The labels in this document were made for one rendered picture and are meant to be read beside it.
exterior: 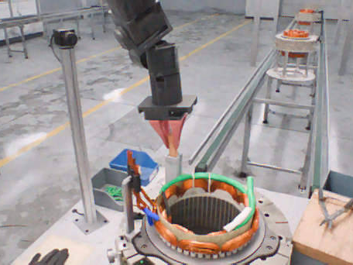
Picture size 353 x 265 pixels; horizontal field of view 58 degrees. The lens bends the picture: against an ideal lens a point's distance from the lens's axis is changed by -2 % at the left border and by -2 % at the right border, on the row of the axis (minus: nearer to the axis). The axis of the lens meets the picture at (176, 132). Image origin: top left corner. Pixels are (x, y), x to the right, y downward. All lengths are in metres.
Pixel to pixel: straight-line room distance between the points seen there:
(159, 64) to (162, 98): 0.06
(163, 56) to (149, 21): 0.06
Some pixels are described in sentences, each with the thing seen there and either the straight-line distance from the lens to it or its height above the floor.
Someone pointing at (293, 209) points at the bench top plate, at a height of 0.78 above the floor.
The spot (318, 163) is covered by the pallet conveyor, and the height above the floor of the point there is 0.76.
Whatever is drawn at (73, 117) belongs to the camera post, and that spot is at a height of 1.16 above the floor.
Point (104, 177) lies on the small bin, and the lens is 1.30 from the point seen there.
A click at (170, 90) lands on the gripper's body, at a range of 0.59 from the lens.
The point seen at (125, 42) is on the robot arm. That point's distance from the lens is 0.55.
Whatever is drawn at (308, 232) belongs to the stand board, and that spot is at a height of 1.06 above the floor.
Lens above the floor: 1.51
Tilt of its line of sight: 26 degrees down
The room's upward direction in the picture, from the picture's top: straight up
